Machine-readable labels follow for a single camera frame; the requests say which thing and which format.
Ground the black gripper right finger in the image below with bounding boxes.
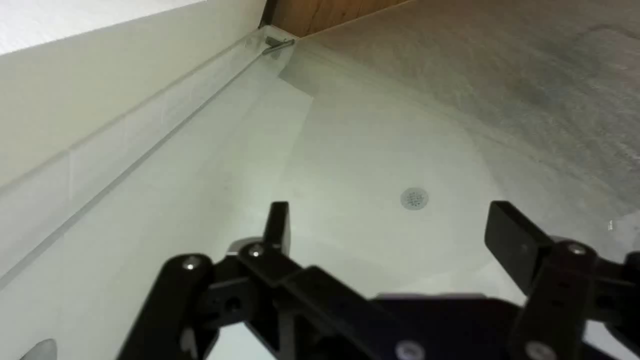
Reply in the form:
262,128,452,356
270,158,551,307
484,200,640,360

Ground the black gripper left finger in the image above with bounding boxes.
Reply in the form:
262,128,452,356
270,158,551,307
118,200,402,360

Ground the brown wooden panel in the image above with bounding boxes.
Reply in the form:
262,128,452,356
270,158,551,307
262,0,408,41

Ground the glass shower door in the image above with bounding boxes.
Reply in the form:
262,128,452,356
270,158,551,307
0,0,299,289

